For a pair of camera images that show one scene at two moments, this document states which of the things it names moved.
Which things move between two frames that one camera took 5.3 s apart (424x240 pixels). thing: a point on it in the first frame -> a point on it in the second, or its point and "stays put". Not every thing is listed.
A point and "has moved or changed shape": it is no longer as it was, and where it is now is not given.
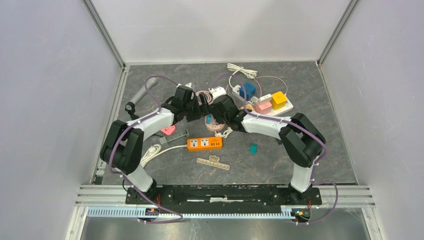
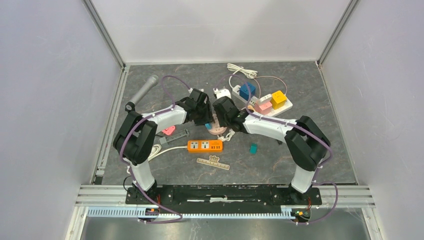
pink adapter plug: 168,130 stays put
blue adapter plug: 209,118 has moved or changed shape
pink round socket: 214,126 stays put
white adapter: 265,98 stays put
